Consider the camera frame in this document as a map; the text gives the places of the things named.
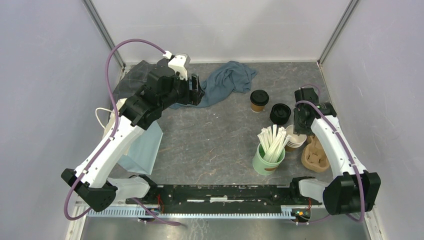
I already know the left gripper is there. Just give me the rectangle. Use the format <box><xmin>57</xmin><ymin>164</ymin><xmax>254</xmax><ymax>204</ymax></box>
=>
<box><xmin>160</xmin><ymin>72</ymin><xmax>206</xmax><ymax>111</ymax></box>

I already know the black plastic cup lid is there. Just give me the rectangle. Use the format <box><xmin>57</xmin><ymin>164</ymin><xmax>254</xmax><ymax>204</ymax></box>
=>
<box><xmin>249</xmin><ymin>89</ymin><xmax>270</xmax><ymax>106</ymax></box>

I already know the brown paper coffee cup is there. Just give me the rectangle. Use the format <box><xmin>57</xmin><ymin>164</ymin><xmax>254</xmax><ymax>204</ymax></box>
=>
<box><xmin>250</xmin><ymin>103</ymin><xmax>265</xmax><ymax>113</ymax></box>

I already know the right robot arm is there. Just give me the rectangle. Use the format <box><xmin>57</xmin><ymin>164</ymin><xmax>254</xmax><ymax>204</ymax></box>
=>
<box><xmin>288</xmin><ymin>87</ymin><xmax>381</xmax><ymax>222</ymax></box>

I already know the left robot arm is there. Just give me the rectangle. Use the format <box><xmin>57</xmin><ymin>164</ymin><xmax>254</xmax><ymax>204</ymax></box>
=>
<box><xmin>61</xmin><ymin>66</ymin><xmax>205</xmax><ymax>212</ymax></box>

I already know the stack of black lids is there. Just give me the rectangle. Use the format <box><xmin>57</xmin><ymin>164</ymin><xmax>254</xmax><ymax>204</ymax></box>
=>
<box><xmin>269</xmin><ymin>103</ymin><xmax>292</xmax><ymax>125</ymax></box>

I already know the blue-grey cloth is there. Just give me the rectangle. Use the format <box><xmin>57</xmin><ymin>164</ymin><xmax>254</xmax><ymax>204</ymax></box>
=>
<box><xmin>188</xmin><ymin>61</ymin><xmax>258</xmax><ymax>108</ymax></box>

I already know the stack of paper cups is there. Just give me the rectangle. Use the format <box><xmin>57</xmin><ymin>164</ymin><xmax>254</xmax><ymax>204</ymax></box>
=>
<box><xmin>284</xmin><ymin>124</ymin><xmax>307</xmax><ymax>152</ymax></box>

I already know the bundle of wrapped straws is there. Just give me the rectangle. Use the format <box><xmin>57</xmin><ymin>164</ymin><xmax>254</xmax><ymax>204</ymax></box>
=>
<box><xmin>257</xmin><ymin>124</ymin><xmax>293</xmax><ymax>163</ymax></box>

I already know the brown pulp cup carrier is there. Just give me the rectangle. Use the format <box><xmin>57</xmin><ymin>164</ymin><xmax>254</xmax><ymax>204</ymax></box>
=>
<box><xmin>301</xmin><ymin>135</ymin><xmax>330</xmax><ymax>173</ymax></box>

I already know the grey checked cloth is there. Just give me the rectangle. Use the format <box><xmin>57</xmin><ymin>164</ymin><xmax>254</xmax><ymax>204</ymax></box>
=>
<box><xmin>112</xmin><ymin>59</ymin><xmax>175</xmax><ymax>111</ymax></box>

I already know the green cup holding straws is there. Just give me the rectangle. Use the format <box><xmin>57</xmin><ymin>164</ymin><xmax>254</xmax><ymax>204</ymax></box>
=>
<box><xmin>252</xmin><ymin>144</ymin><xmax>286</xmax><ymax>176</ymax></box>

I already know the light blue paper bag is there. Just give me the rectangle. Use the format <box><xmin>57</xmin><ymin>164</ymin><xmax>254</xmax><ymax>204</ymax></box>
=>
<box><xmin>95</xmin><ymin>97</ymin><xmax>164</xmax><ymax>176</ymax></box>

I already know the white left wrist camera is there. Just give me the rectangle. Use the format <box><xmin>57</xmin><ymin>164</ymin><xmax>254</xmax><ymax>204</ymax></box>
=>
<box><xmin>162</xmin><ymin>50</ymin><xmax>191</xmax><ymax>81</ymax></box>

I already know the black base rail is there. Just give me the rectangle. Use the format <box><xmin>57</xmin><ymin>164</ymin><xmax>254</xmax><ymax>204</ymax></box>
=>
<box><xmin>139</xmin><ymin>184</ymin><xmax>321</xmax><ymax>214</ymax></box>

